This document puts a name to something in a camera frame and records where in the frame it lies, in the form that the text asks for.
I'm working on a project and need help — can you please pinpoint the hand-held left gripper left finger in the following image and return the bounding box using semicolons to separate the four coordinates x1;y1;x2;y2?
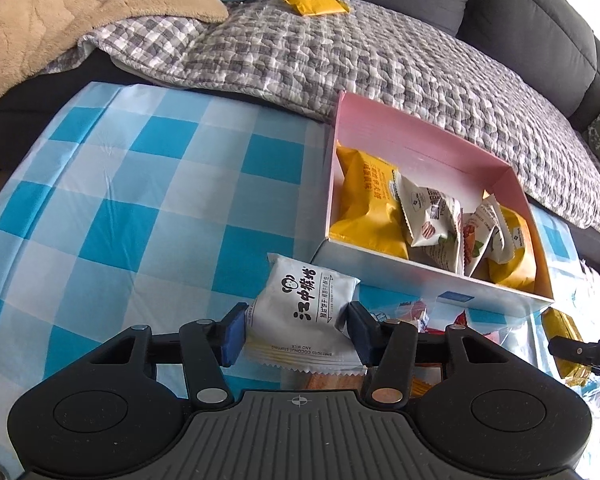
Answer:
86;302;246;408

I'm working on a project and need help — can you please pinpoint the grey checked quilt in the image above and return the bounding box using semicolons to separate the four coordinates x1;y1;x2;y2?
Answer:
45;0;600;247

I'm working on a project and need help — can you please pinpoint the white snack packet black print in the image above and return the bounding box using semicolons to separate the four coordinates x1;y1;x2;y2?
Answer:
240;252;368;373

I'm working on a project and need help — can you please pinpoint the white snack packet red label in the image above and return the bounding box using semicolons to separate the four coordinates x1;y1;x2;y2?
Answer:
392;170;463;250

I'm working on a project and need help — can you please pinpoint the dark grey sofa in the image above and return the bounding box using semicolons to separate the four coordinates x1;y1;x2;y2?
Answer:
0;0;600;266

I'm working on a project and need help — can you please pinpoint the pink cardboard box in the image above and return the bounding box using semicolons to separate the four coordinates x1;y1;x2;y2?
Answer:
312;91;556;318

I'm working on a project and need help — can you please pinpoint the large yellow snack packet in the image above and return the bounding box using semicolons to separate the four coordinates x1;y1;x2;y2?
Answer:
328;144;411;261

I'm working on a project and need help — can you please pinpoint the white red blue snack packet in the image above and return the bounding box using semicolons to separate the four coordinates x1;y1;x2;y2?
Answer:
372;301;429;332

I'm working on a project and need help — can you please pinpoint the blue checked tablecloth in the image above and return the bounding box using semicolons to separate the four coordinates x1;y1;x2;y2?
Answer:
0;81;600;480

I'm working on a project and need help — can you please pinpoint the small yellow snack packet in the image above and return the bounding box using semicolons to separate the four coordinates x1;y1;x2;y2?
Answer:
486;206;537;291

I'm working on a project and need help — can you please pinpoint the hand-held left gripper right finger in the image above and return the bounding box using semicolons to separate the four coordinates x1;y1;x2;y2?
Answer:
347;301;511;408

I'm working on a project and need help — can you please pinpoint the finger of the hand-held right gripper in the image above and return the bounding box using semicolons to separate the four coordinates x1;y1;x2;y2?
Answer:
548;336;600;377

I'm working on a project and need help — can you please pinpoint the flat yellow snack packet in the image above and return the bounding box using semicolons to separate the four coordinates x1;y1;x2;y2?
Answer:
277;0;351;17

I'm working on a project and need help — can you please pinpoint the yellow foil snack packet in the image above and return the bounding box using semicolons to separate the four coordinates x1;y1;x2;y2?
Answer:
540;308;593;387

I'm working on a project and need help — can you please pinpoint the white snack packet nut print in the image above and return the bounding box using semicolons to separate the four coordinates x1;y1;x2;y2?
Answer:
459;195;501;278

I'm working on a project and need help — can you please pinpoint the beige fleece blanket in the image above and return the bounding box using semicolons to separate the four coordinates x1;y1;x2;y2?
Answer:
0;0;229;121

